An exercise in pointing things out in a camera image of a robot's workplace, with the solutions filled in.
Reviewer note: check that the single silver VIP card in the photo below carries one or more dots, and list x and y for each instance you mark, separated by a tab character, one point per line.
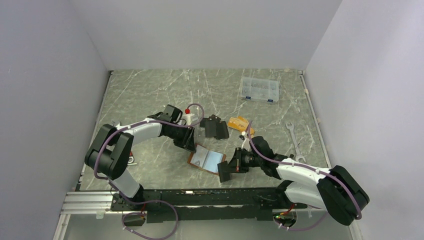
199	158

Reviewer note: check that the brown leather card holder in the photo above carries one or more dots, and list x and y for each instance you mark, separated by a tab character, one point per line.
212	160

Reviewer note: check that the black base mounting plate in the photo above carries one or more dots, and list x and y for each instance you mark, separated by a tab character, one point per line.
259	203

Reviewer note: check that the silver open-end spanner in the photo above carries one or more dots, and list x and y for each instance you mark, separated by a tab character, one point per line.
298	156

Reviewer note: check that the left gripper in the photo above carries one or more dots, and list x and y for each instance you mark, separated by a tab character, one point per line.
187	142

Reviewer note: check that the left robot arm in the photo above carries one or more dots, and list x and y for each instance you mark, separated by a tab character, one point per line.
110	150

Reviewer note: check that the clear plastic organizer box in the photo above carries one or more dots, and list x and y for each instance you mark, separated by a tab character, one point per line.
259	90

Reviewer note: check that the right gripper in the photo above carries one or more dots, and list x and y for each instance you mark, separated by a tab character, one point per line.
236	164

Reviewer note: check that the single black card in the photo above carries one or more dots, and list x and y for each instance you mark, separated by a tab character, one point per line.
223	172

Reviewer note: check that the aluminium rail frame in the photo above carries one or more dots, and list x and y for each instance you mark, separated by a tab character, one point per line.
96	203

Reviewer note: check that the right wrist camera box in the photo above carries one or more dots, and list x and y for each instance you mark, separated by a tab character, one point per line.
245	141

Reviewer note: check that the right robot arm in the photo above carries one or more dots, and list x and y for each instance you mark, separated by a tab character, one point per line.
333	190

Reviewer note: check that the orange card stack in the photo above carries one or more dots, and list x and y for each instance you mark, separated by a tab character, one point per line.
238	123

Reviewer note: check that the red handled adjustable wrench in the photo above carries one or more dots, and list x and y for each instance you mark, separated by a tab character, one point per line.
131	159

